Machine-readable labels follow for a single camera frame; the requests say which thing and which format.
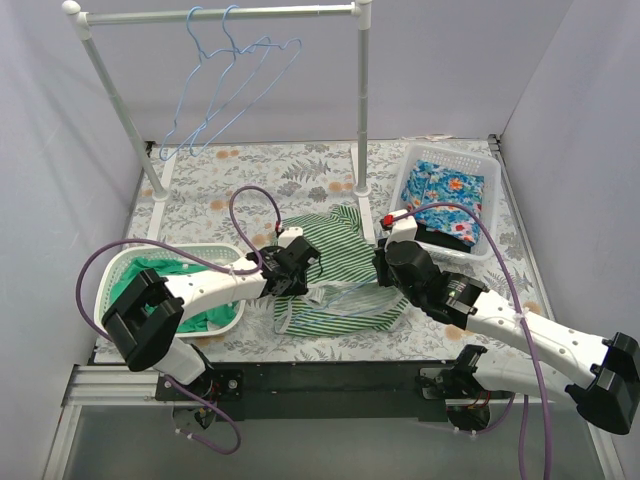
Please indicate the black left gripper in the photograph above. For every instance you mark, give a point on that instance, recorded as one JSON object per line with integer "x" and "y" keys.
{"x": 298, "y": 270}

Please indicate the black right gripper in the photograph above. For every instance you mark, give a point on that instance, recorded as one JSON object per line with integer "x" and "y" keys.
{"x": 380, "y": 262}

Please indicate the blue wire hanger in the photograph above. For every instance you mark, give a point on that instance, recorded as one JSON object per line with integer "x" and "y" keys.
{"x": 336, "y": 300}
{"x": 261, "y": 48}
{"x": 199, "y": 95}

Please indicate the green striped tank top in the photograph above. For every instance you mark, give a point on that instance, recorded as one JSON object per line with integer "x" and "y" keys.
{"x": 345, "y": 257}

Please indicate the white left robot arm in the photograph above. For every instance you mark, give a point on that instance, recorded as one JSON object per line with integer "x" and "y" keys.
{"x": 143, "y": 320}

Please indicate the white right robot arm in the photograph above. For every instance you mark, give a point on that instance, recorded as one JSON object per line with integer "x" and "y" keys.
{"x": 599, "y": 375}

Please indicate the black folded garment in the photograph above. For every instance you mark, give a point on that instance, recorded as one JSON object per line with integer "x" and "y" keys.
{"x": 440, "y": 239}

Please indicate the green shirt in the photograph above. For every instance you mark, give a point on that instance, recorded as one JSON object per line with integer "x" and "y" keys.
{"x": 202, "y": 323}

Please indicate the white right laundry basket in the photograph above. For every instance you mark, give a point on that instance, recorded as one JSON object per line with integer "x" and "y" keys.
{"x": 465, "y": 162}

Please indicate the white laundry basket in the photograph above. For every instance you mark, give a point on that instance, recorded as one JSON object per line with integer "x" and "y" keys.
{"x": 219, "y": 253}
{"x": 465, "y": 162}

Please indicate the blue floral garment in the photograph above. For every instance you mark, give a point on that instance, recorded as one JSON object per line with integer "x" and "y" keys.
{"x": 430, "y": 183}

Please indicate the white left laundry basket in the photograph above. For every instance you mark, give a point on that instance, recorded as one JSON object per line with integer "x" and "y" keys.
{"x": 219, "y": 253}

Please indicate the floral table cloth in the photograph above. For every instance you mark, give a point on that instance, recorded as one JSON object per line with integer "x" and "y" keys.
{"x": 308, "y": 178}

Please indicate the white clothes rack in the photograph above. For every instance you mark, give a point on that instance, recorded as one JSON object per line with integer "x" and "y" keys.
{"x": 82, "y": 22}

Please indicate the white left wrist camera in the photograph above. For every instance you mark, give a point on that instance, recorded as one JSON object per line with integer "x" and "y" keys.
{"x": 287, "y": 235}

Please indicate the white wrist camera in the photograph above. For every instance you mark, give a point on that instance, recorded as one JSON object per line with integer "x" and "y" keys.
{"x": 400, "y": 226}
{"x": 287, "y": 235}

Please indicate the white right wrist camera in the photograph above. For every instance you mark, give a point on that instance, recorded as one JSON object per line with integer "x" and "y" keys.
{"x": 400, "y": 226}

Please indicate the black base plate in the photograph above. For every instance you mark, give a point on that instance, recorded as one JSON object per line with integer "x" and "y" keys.
{"x": 347, "y": 390}

